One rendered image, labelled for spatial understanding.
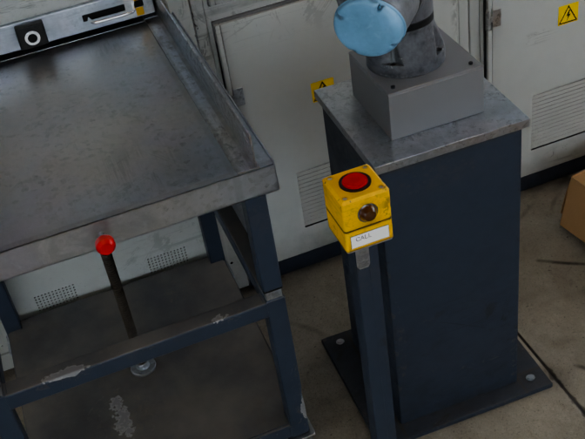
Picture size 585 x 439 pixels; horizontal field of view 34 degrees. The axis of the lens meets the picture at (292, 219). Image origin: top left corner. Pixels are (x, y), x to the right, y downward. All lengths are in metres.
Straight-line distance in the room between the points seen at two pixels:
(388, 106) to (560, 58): 1.02
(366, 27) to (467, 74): 0.28
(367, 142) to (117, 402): 0.85
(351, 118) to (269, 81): 0.48
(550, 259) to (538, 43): 0.58
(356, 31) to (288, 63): 0.71
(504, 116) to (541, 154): 1.00
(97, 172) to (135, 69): 0.36
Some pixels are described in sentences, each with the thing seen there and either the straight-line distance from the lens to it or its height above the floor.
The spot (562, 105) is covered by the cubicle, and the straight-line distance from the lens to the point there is 2.80.
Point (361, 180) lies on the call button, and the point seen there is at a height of 0.91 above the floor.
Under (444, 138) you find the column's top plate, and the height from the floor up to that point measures 0.75.
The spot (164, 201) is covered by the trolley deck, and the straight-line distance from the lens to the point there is 1.58.
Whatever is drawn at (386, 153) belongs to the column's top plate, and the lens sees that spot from 1.76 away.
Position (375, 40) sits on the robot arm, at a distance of 1.62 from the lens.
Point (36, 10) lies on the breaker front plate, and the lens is 2.13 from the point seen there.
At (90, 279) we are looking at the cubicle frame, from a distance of 2.50.
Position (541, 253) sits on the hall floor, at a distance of 2.69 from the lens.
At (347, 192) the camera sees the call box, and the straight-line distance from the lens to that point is 1.42.
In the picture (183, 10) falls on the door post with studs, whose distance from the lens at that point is 2.20.
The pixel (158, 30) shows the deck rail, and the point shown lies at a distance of 2.11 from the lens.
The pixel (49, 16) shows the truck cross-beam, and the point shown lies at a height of 0.92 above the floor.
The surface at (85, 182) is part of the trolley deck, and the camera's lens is 1.67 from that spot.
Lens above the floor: 1.75
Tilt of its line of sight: 38 degrees down
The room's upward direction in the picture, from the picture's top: 10 degrees counter-clockwise
